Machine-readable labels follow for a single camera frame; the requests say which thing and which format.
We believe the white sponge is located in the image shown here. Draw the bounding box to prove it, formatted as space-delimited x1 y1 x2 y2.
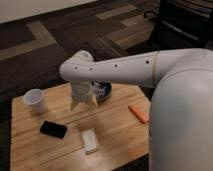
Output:
81 129 99 155

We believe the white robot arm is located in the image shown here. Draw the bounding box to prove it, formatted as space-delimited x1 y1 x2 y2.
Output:
59 48 213 171

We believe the black eraser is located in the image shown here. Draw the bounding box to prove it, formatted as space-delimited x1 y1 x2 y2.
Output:
40 121 67 138

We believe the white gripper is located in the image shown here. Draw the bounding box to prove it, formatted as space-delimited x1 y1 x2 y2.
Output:
70 82 98 111

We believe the black office chair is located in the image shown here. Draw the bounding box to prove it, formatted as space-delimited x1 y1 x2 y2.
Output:
148 0 213 50

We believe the dark blue bowl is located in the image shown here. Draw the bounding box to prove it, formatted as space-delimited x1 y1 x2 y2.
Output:
92 81 112 101

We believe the white paper cup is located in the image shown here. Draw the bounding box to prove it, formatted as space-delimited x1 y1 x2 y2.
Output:
23 89 48 114

